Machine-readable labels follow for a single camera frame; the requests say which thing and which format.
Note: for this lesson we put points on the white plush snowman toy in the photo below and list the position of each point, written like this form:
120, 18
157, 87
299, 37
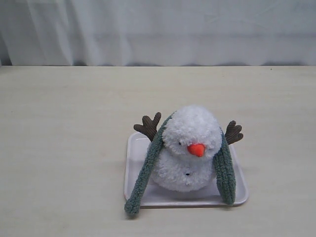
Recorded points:
190, 140

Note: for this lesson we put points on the green fluffy scarf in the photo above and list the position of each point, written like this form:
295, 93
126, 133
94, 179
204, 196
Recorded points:
152, 128

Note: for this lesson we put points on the white plastic tray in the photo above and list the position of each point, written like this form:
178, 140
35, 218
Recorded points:
156, 196

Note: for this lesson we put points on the white backdrop curtain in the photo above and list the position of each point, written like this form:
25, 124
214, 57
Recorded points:
157, 32

